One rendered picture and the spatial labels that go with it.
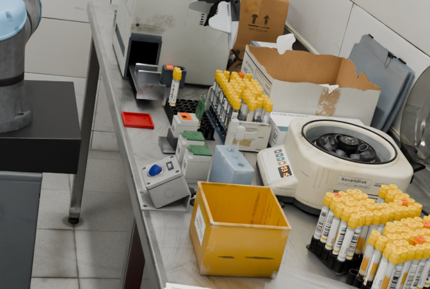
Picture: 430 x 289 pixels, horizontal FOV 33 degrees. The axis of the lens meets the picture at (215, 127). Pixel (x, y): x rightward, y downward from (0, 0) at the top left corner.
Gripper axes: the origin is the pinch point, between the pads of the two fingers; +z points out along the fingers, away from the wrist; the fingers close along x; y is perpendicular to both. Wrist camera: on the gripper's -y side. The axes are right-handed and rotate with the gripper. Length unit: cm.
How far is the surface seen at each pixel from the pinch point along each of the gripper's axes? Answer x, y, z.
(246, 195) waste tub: 33.2, 5.2, 17.6
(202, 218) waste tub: 38.5, 15.4, 17.9
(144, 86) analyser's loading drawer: -21.9, 8.3, 19.7
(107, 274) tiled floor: -72, -1, 113
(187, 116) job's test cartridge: 0.0, 4.9, 17.6
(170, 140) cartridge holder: 0.5, 8.4, 23.0
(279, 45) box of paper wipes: -53, -43, 20
